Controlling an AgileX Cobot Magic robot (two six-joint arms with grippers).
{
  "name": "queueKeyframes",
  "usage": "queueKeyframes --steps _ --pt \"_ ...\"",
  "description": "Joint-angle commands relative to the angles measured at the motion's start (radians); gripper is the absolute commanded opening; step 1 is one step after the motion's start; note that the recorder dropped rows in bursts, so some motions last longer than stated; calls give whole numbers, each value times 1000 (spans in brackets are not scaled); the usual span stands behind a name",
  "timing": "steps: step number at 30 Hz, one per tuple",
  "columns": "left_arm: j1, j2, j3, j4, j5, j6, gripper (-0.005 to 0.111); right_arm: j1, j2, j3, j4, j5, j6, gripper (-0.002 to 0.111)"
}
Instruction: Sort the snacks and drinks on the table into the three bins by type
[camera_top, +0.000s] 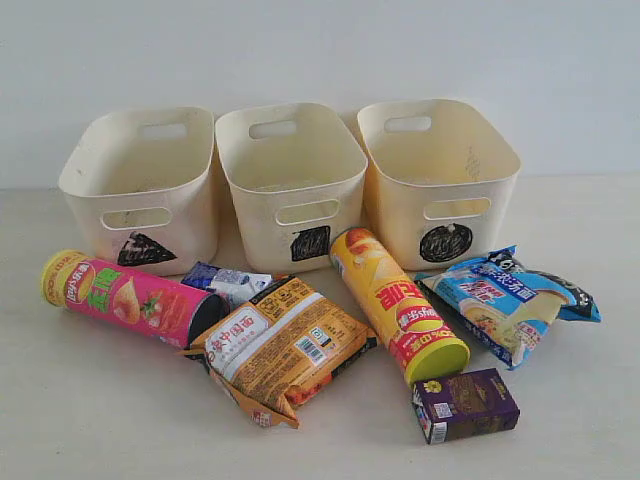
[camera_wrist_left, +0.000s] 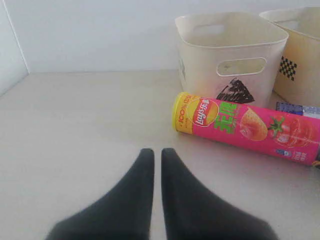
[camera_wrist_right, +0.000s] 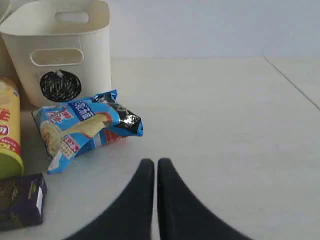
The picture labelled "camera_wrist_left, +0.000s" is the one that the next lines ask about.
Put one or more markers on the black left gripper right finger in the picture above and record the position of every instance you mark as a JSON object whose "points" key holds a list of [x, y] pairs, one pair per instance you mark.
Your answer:
{"points": [[192, 212]]}

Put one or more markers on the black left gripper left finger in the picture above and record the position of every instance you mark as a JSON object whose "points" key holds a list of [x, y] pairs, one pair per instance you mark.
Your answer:
{"points": [[124, 213]]}

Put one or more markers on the pink Lays chips can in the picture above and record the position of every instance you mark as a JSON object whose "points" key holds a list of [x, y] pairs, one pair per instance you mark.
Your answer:
{"points": [[275, 133]]}

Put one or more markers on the cream bin checker mark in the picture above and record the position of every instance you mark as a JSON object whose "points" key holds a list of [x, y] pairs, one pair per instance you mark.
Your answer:
{"points": [[298, 78]]}

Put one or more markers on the cream bin triangle mark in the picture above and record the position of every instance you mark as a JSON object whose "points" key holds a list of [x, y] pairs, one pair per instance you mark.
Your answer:
{"points": [[231, 56]]}

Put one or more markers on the blue white milk carton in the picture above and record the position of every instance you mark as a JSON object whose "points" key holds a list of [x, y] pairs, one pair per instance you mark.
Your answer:
{"points": [[307, 111]]}

